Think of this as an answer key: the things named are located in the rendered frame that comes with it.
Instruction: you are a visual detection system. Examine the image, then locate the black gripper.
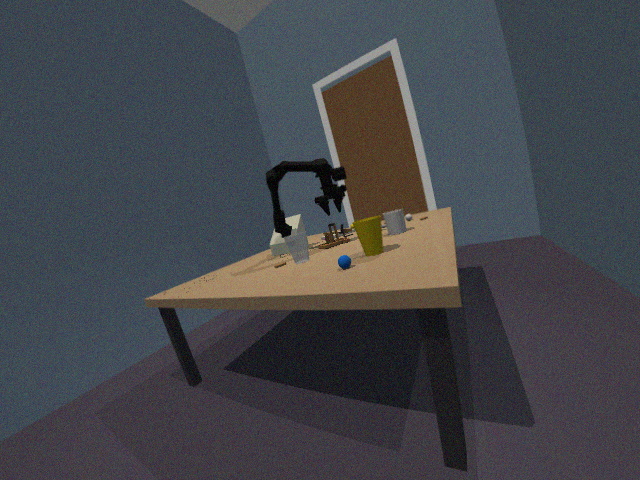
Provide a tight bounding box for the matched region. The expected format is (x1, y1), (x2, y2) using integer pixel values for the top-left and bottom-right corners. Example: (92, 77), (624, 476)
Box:
(315, 182), (346, 216)

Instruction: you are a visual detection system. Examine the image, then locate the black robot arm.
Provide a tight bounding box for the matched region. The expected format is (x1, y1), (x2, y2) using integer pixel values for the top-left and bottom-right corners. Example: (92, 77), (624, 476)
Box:
(266, 158), (347, 238)

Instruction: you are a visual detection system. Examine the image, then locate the blue ball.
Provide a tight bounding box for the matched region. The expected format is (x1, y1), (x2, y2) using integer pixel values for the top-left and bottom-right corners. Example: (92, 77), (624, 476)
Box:
(338, 255), (351, 269)

